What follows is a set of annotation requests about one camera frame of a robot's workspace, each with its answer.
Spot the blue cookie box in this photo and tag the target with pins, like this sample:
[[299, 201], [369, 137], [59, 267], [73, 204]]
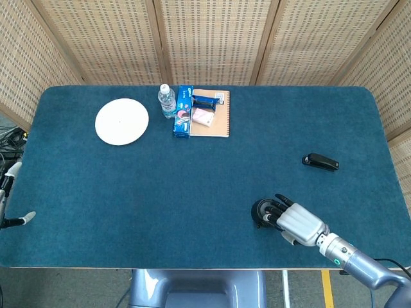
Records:
[[183, 112]]

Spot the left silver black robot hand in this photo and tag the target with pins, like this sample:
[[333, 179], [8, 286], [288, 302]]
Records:
[[29, 216]]

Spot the black stapler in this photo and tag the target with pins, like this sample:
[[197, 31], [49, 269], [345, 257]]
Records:
[[321, 162]]

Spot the grey-blue robot torso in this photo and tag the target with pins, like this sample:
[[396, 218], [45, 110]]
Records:
[[199, 288]]

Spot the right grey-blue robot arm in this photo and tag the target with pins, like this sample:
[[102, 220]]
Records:
[[356, 261]]

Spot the blue felt table cover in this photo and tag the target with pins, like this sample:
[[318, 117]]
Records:
[[180, 179]]

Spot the brown spiral notebook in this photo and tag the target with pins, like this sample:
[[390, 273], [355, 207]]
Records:
[[218, 123]]

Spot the white table leg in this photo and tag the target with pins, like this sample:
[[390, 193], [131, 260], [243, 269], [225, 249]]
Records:
[[285, 288]]

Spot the woven bamboo screen panel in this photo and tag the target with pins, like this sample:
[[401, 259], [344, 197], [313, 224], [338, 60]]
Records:
[[385, 80], [109, 41], [215, 41], [22, 61], [321, 41]]

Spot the white round plate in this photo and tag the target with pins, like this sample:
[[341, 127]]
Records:
[[122, 121]]

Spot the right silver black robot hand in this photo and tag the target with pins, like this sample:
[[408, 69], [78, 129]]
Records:
[[300, 224]]

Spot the clear plastic water bottle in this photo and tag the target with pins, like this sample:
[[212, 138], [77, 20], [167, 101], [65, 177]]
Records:
[[167, 102]]

